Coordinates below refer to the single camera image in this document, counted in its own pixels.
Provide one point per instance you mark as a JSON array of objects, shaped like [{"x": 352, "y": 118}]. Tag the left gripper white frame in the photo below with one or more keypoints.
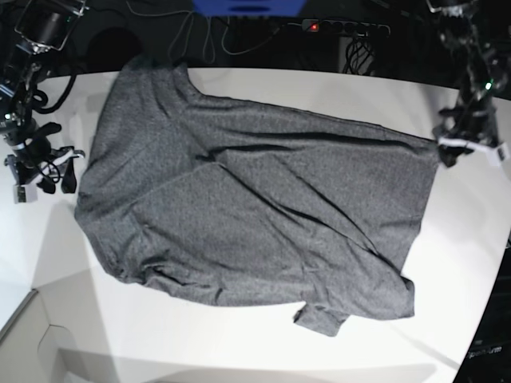
[{"x": 452, "y": 144}]

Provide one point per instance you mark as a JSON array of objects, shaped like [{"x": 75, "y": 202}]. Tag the black power strip red light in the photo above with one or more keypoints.
[{"x": 344, "y": 28}]

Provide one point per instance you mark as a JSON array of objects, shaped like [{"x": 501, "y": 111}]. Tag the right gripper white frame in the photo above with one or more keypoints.
[{"x": 33, "y": 175}]

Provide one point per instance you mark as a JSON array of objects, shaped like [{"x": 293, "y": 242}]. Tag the blue box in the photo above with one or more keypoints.
[{"x": 220, "y": 8}]

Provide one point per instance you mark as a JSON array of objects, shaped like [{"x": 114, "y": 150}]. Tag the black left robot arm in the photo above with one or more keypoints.
[{"x": 471, "y": 124}]

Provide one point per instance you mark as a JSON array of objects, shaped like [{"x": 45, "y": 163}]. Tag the grey t-shirt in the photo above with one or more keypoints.
[{"x": 233, "y": 203}]

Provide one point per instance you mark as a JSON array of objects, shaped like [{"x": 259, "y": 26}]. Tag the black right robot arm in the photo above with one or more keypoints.
[{"x": 43, "y": 29}]

